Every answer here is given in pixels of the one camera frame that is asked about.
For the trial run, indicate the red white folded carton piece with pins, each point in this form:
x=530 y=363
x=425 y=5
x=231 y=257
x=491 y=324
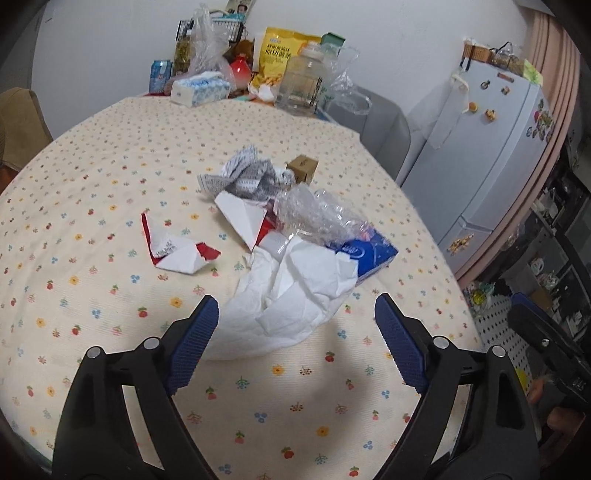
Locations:
x=240 y=212

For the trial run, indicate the brown chair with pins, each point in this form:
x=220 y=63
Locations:
x=23 y=124

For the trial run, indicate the pale blue refrigerator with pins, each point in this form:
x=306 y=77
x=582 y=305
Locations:
x=489 y=161

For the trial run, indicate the white tissue paper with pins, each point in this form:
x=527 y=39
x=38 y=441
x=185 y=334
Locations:
x=286 y=295

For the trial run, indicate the clear plastic jar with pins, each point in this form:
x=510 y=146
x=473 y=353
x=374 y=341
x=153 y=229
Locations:
x=300 y=78

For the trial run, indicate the blue drink can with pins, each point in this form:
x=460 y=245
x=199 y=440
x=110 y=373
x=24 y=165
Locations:
x=160 y=76

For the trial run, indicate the floral tablecloth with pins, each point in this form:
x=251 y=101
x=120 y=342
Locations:
x=115 y=161

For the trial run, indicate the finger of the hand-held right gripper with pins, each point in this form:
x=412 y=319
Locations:
x=531 y=318

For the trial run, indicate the small cardboard box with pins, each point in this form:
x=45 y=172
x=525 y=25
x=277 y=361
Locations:
x=302 y=165

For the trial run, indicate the yellow figure fridge magnets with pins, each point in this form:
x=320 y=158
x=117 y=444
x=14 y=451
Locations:
x=461 y=244

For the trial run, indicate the green white carton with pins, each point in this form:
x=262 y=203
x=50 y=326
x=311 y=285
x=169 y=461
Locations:
x=333 y=44

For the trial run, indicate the red bottle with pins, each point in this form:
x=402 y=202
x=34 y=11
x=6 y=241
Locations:
x=241 y=71

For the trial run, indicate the yellow snack bag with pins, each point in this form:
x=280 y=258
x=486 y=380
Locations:
x=277 y=53

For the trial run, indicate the tall clear plastic bag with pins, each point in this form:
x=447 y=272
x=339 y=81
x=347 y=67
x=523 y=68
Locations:
x=207 y=46

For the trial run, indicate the crushed clear plastic bottle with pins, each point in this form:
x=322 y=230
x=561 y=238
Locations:
x=318 y=217

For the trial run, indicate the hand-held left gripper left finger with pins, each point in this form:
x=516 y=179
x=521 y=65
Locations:
x=194 y=341

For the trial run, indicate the grey upholstered chair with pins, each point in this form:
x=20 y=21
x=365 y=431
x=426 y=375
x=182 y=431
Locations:
x=383 y=124

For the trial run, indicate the crumpled clear plastic bag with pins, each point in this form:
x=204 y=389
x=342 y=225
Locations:
x=346 y=87

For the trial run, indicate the blue tissue packet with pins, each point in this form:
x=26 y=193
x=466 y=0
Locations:
x=369 y=251

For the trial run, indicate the red white labelled carton piece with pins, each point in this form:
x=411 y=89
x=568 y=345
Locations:
x=180 y=258

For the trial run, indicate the printed paper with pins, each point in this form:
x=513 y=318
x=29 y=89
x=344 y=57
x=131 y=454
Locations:
x=249 y=177

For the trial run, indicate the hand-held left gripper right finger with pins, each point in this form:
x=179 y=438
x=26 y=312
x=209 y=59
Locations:
x=400 y=344

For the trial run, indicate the wicker basket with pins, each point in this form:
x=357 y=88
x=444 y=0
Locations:
x=478 y=51

